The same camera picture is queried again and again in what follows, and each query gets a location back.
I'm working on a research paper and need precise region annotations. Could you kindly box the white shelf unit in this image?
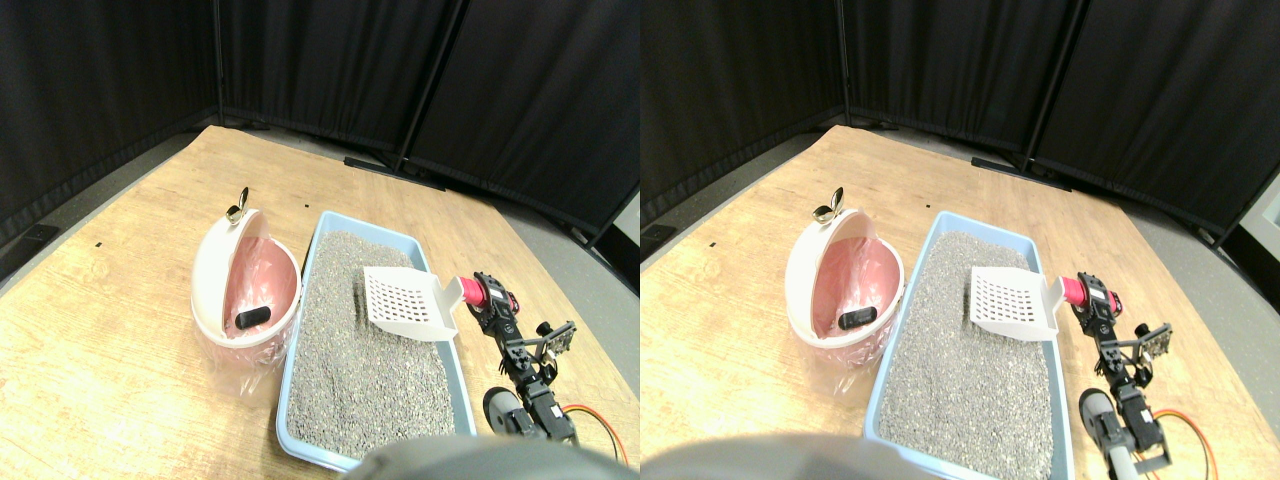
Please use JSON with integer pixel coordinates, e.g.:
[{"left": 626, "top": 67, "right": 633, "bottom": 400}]
[{"left": 1248, "top": 172, "right": 1280, "bottom": 239}]

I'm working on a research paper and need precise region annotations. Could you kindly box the blue litter tray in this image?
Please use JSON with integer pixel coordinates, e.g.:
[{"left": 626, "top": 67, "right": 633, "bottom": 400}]
[
  {"left": 864, "top": 210, "right": 1076, "bottom": 479},
  {"left": 275, "top": 210, "right": 479, "bottom": 473}
]

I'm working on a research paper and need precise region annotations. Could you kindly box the white bin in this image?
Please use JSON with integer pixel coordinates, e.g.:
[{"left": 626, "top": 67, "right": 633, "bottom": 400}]
[
  {"left": 784, "top": 187, "right": 906, "bottom": 373},
  {"left": 190, "top": 187, "right": 304, "bottom": 373}
]

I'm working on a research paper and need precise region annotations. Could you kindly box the black curtain stand pole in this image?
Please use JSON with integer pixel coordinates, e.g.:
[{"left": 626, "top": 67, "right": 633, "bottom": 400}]
[
  {"left": 395, "top": 0, "right": 469, "bottom": 171},
  {"left": 1213, "top": 160, "right": 1280, "bottom": 246},
  {"left": 588, "top": 183, "right": 640, "bottom": 246},
  {"left": 212, "top": 0, "right": 225, "bottom": 123},
  {"left": 1018, "top": 0, "right": 1089, "bottom": 169},
  {"left": 836, "top": 0, "right": 851, "bottom": 123}
]

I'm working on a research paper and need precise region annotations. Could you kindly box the orange wire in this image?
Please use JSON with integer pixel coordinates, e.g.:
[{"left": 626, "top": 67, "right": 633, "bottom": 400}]
[
  {"left": 1150, "top": 407, "right": 1220, "bottom": 480},
  {"left": 560, "top": 402, "right": 632, "bottom": 468}
]

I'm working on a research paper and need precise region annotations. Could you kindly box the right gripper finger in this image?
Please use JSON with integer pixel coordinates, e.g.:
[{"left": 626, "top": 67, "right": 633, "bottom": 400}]
[
  {"left": 472, "top": 270, "right": 522, "bottom": 327},
  {"left": 1076, "top": 271, "right": 1126, "bottom": 327}
]

